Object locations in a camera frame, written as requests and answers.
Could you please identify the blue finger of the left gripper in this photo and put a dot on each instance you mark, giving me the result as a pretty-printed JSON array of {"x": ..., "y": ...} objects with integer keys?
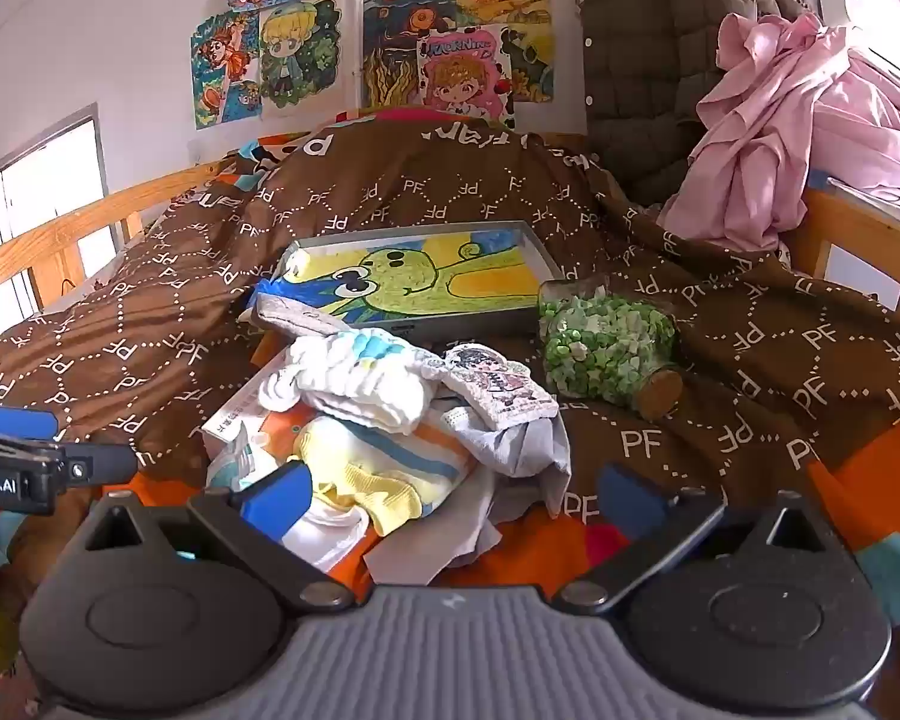
[{"x": 27, "y": 424}]

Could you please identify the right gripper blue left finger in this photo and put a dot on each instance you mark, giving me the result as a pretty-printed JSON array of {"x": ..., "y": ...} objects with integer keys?
[{"x": 250, "y": 526}]

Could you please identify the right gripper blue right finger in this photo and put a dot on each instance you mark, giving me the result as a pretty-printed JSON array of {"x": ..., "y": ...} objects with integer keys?
[{"x": 661, "y": 528}]

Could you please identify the grey white cloth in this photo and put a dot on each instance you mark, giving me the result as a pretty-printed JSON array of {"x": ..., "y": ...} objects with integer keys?
[{"x": 515, "y": 469}]

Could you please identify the yellow striped baby cloth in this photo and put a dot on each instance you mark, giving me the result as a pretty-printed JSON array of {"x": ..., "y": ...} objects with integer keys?
[{"x": 393, "y": 478}]

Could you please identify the anime print white sock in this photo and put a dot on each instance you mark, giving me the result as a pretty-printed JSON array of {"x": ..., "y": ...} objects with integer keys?
[{"x": 501, "y": 391}]

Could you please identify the orange white paper box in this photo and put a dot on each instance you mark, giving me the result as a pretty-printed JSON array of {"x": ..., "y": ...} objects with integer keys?
[{"x": 273, "y": 431}]

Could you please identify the jar of green paper stars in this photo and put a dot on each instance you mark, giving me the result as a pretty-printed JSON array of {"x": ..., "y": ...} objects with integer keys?
[{"x": 599, "y": 344}]

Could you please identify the brown PF patterned blanket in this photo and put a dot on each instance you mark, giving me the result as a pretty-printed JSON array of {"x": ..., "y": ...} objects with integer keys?
[{"x": 792, "y": 383}]

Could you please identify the metal tray with frog drawing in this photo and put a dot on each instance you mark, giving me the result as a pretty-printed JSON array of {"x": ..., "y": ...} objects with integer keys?
[{"x": 431, "y": 283}]

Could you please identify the wooden shelf right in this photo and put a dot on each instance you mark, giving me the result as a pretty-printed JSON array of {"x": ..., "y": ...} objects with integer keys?
[{"x": 839, "y": 217}]

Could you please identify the orange haired girl drawing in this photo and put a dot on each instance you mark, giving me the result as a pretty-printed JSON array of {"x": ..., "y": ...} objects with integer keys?
[{"x": 225, "y": 69}]

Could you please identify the pink crumpled cloth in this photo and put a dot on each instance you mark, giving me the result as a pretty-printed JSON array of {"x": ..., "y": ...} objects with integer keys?
[{"x": 796, "y": 96}]

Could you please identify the blond boy green drawing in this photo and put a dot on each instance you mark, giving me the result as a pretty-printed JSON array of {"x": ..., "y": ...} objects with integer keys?
[{"x": 300, "y": 52}]

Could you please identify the pink anime girl drawing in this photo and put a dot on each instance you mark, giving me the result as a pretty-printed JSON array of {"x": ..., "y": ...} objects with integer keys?
[{"x": 467, "y": 72}]

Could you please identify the dark orange fish drawing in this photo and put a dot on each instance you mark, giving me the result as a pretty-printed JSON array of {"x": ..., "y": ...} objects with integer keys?
[{"x": 390, "y": 35}]

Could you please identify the olive quilted down jacket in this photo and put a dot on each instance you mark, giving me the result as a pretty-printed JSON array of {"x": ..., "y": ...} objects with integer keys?
[{"x": 647, "y": 64}]

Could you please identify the wooden bed rail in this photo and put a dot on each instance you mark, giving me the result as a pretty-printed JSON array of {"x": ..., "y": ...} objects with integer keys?
[{"x": 49, "y": 255}]

